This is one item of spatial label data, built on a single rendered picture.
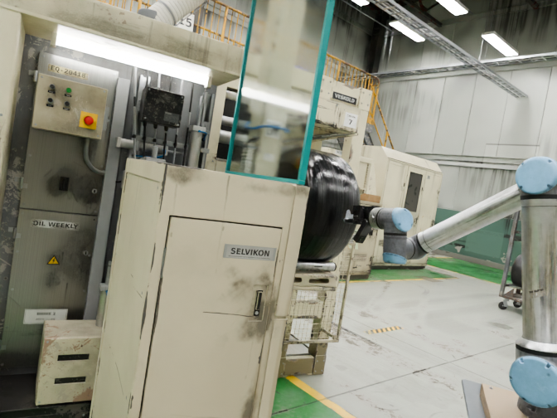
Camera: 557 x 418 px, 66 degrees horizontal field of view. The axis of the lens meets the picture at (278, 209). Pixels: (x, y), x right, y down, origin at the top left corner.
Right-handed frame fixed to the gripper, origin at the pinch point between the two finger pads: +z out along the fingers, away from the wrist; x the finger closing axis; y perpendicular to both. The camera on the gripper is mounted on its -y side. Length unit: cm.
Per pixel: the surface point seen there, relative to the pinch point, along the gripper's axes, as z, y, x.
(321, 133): 56, 53, -19
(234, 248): -56, -13, 78
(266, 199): -57, 0, 72
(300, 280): 17.1, -30.0, 10.0
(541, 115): 498, 369, -1006
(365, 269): 375, -54, -345
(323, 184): 2.3, 15.4, 12.7
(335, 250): 9.4, -14.1, -2.9
